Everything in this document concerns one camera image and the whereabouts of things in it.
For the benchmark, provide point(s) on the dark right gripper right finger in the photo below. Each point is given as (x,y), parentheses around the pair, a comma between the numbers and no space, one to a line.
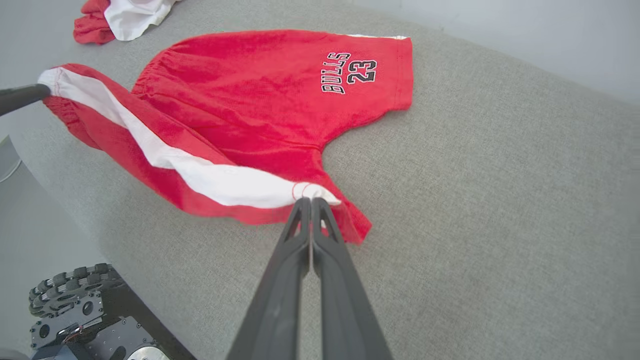
(345,325)

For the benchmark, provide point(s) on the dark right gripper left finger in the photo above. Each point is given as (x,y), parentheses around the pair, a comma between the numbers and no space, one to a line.
(275,320)

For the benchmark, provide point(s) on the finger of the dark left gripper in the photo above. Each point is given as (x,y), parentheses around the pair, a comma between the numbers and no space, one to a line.
(22,97)

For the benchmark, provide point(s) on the red jersey with white sleeves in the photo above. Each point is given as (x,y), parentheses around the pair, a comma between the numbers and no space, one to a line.
(130,20)

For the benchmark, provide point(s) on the black robot wheeled base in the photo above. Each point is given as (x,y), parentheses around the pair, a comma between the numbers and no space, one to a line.
(125,335)

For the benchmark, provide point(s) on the red shorts with white stripe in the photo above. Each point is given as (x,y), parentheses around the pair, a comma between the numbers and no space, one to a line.
(250,100)

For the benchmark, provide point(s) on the black mecanum wheel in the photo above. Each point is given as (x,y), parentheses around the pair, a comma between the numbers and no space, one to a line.
(65,292)

